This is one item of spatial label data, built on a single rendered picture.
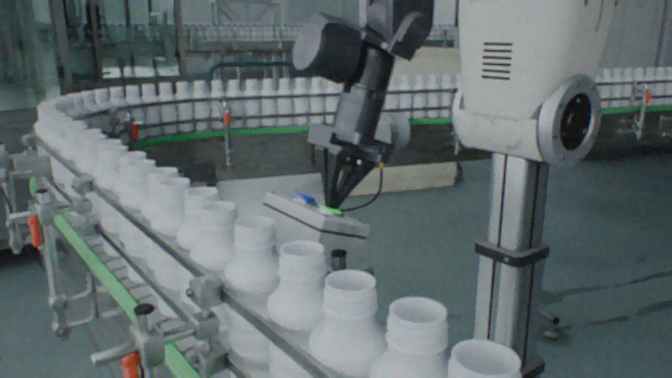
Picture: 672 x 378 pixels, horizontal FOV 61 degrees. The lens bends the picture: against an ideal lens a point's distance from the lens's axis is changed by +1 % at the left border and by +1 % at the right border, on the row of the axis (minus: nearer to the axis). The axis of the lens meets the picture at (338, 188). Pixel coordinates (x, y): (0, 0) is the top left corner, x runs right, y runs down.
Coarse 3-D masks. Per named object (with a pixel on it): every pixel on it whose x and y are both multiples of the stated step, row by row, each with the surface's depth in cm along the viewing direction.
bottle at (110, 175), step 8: (104, 152) 83; (112, 152) 82; (120, 152) 83; (104, 160) 83; (112, 160) 83; (104, 168) 83; (112, 168) 83; (104, 176) 83; (112, 176) 83; (120, 176) 83; (104, 184) 83; (112, 184) 82; (112, 192) 83; (104, 208) 84; (112, 208) 83; (104, 216) 84; (112, 216) 84; (104, 224) 85; (112, 224) 84; (112, 232) 84; (104, 240) 86; (104, 248) 86; (112, 248) 85; (112, 256) 86
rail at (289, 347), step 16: (64, 160) 99; (48, 176) 115; (80, 176) 90; (64, 192) 104; (96, 192) 83; (96, 224) 87; (144, 224) 67; (112, 240) 80; (160, 240) 62; (128, 256) 75; (176, 256) 59; (144, 272) 70; (192, 272) 56; (160, 288) 66; (224, 288) 50; (176, 304) 62; (240, 304) 48; (256, 320) 45; (272, 336) 44; (288, 352) 42; (304, 352) 40; (240, 368) 50; (304, 368) 40; (320, 368) 38
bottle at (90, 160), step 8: (88, 136) 94; (96, 136) 95; (104, 136) 94; (88, 144) 92; (96, 144) 92; (88, 152) 92; (96, 152) 92; (88, 160) 92; (96, 160) 92; (80, 168) 92; (88, 168) 91; (88, 176) 92; (96, 208) 93; (96, 216) 94
